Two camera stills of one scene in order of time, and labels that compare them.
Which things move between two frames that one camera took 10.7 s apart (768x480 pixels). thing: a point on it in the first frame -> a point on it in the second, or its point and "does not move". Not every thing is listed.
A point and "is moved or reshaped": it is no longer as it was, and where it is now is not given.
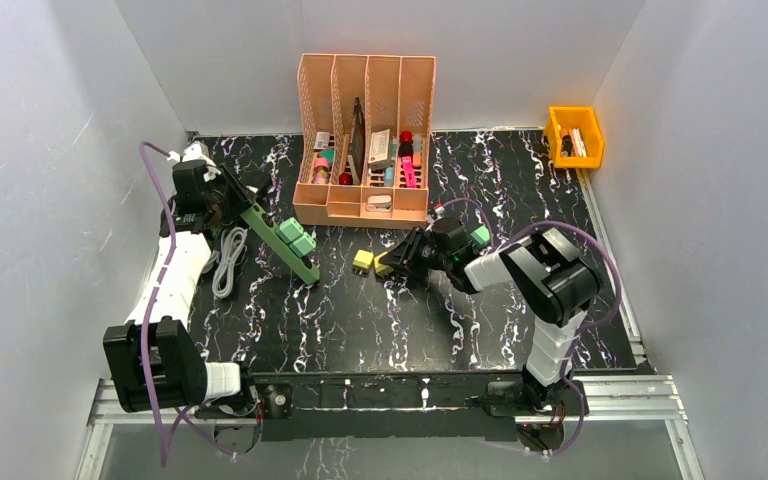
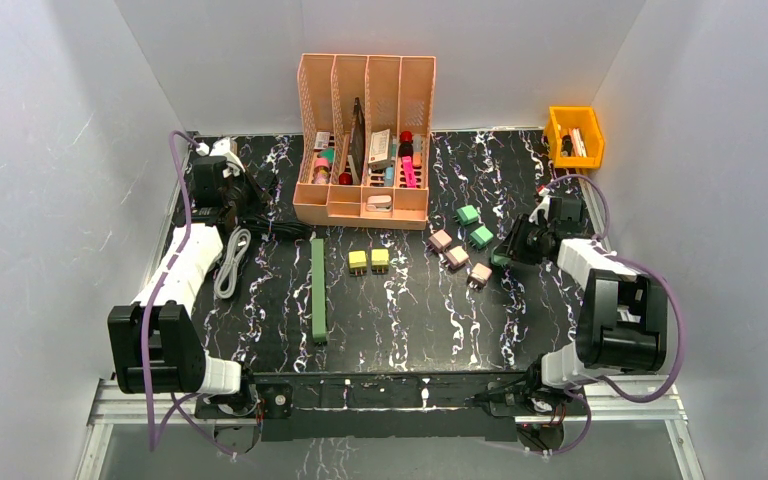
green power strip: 263,227 -> 318,291
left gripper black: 236,192 does not move
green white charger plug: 481,235 does not move
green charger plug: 289,230 -> 467,214
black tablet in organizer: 357,141 does not move
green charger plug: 304,244 is moved or reshaped
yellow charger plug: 381,269 is moved or reshaped
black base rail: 385,407 does not move
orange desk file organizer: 363,139 does not move
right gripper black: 402,256 -> 513,243
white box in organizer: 380,150 does not move
